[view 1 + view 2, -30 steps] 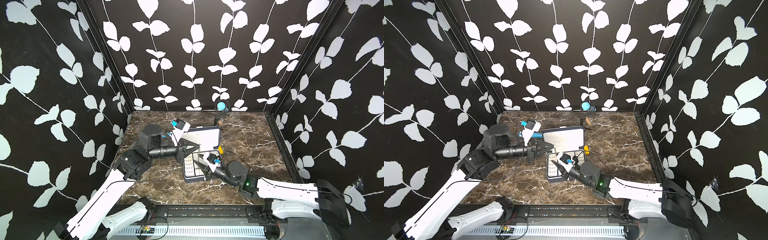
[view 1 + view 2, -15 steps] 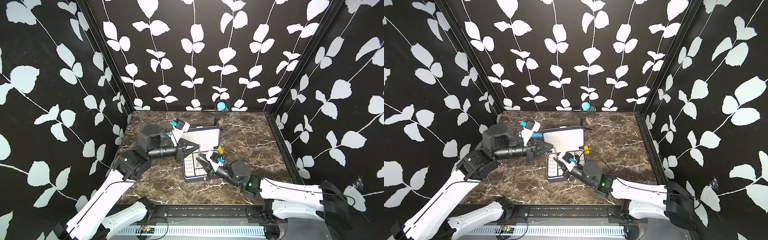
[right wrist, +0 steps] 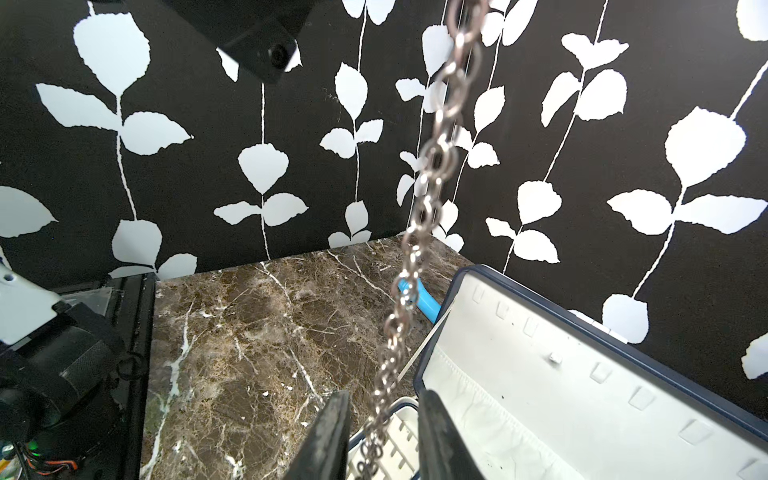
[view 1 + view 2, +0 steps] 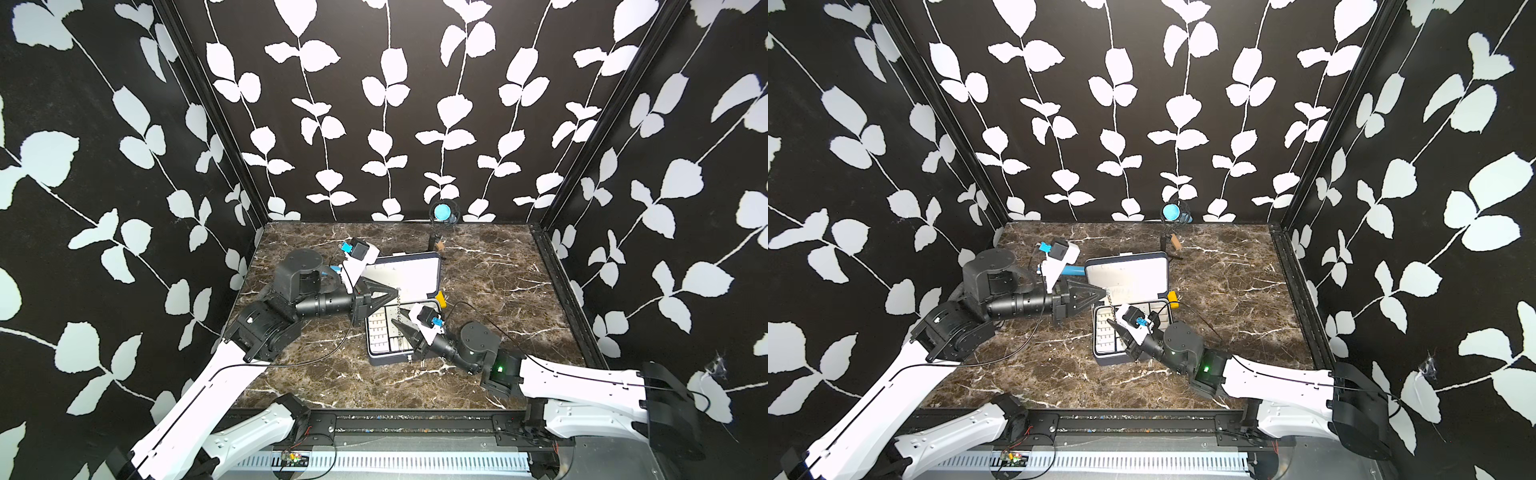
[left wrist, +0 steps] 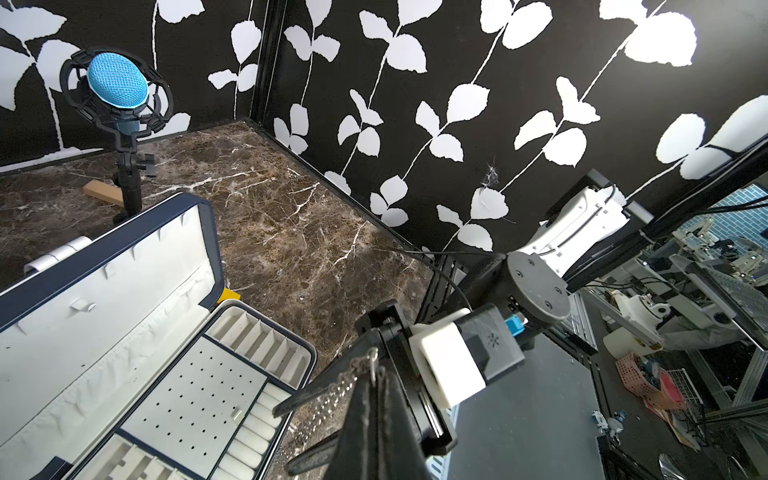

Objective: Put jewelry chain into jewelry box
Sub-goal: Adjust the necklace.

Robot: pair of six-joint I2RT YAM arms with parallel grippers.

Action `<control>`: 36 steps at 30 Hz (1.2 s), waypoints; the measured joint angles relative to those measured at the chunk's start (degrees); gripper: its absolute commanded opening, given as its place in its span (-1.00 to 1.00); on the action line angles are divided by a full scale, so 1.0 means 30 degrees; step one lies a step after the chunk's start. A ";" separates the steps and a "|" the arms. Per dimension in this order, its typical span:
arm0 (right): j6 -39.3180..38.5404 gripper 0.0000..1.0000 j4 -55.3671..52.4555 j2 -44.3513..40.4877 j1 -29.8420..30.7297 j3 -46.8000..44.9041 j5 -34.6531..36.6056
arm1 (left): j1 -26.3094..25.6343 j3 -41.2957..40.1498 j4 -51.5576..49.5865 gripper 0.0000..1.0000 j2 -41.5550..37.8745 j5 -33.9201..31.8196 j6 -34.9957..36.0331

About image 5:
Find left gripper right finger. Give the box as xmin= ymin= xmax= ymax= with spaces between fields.
xmin=376 ymin=368 xmax=430 ymax=480

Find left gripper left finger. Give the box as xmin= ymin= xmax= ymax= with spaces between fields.
xmin=324 ymin=372 xmax=375 ymax=479

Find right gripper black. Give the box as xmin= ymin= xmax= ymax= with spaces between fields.
xmin=271 ymin=299 xmax=458 ymax=477

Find silver jewelry chain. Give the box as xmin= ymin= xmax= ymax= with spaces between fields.
xmin=299 ymin=346 xmax=382 ymax=445

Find navy jewelry box white lining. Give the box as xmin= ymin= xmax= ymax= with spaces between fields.
xmin=1 ymin=194 xmax=317 ymax=479

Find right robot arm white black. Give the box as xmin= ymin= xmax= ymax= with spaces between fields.
xmin=272 ymin=171 xmax=646 ymax=479

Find yellow block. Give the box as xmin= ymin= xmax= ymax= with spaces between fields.
xmin=217 ymin=288 xmax=242 ymax=304

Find pink basket in background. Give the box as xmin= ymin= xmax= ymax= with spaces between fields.
xmin=615 ymin=352 xmax=687 ymax=411

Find small wooden block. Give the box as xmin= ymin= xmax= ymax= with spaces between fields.
xmin=82 ymin=180 xmax=124 ymax=208

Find blue microphone on tripod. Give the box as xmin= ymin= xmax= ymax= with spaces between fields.
xmin=59 ymin=48 xmax=174 ymax=225

